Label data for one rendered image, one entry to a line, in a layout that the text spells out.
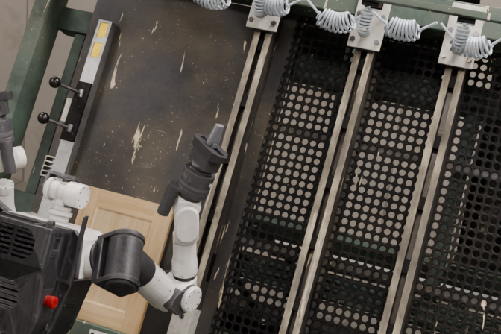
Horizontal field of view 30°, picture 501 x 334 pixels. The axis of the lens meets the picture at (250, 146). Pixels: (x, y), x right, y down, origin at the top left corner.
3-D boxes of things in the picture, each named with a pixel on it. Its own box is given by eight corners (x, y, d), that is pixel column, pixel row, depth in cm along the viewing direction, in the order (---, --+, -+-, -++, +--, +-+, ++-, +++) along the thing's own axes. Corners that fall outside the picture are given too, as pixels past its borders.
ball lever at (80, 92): (78, 99, 306) (45, 85, 297) (82, 89, 307) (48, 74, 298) (85, 100, 304) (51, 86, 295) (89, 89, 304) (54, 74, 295)
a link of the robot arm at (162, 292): (183, 329, 261) (147, 295, 244) (151, 310, 268) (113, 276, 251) (206, 294, 264) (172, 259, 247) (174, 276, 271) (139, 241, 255)
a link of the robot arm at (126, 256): (153, 294, 243) (128, 271, 233) (122, 298, 246) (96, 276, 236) (157, 254, 250) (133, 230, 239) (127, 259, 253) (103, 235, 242)
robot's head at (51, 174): (62, 201, 246) (73, 174, 248) (36, 194, 249) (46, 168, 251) (73, 208, 252) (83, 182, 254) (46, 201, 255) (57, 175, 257)
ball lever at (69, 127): (67, 134, 304) (33, 121, 295) (71, 123, 305) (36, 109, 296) (74, 135, 302) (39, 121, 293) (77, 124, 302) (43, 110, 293)
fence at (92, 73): (16, 299, 299) (10, 298, 295) (104, 23, 314) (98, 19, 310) (30, 303, 298) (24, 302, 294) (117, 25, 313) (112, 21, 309)
